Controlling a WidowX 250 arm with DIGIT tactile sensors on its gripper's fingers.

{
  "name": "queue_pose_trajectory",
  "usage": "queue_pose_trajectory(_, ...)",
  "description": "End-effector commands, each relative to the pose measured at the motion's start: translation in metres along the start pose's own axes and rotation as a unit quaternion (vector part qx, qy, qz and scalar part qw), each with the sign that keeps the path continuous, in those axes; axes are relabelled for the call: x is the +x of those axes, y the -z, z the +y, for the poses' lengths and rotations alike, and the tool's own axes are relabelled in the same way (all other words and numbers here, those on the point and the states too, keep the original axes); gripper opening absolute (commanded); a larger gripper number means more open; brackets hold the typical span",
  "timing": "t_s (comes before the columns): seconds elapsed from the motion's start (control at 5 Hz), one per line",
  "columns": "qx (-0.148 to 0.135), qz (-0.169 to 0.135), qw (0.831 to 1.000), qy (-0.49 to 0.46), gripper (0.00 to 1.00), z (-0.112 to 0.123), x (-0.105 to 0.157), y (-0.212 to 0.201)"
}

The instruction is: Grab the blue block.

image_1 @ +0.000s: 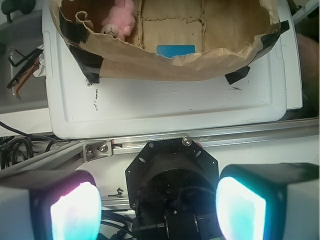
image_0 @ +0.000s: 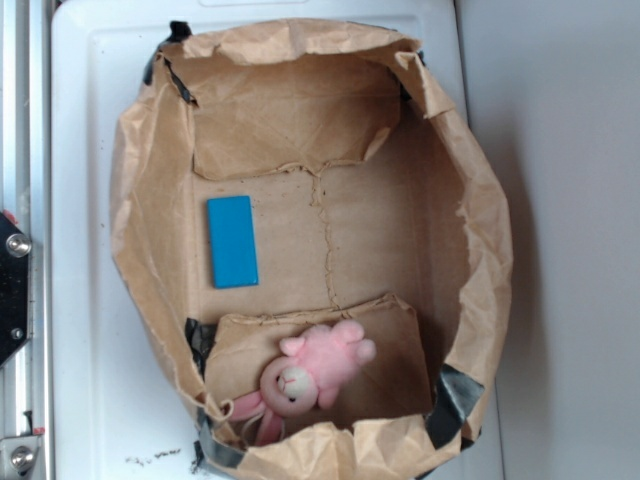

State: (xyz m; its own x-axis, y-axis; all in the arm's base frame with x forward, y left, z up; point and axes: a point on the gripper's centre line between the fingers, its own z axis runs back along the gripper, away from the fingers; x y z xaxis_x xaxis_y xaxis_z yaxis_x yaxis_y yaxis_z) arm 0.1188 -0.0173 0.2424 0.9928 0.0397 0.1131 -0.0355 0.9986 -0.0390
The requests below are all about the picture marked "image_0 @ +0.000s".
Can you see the blue rectangular block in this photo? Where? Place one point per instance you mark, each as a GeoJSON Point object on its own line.
{"type": "Point", "coordinates": [234, 258]}

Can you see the brown paper bag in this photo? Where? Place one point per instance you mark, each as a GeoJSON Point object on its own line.
{"type": "Point", "coordinates": [279, 175]}

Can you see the pink plush bunny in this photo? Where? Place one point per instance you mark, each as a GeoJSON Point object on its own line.
{"type": "Point", "coordinates": [312, 369]}

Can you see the white plastic tray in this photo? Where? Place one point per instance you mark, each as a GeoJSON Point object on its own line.
{"type": "Point", "coordinates": [115, 414]}

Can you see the black mounting bracket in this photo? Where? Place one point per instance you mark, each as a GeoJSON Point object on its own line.
{"type": "Point", "coordinates": [14, 287]}

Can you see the aluminium frame rail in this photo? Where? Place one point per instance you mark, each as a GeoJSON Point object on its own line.
{"type": "Point", "coordinates": [27, 447]}

